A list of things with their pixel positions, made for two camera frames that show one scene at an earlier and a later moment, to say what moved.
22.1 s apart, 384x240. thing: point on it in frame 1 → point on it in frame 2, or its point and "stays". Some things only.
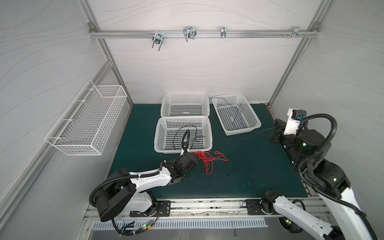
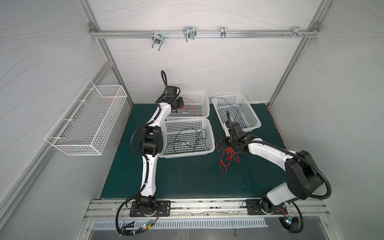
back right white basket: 235,114 stays
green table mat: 244,165 stays
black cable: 195,136 → 206,135
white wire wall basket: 87,125 stays
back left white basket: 185,104 stays
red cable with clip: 207,159 → 184,107
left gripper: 192,167 → 181,102
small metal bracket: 223,32 stays
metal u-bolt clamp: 189,32 stays
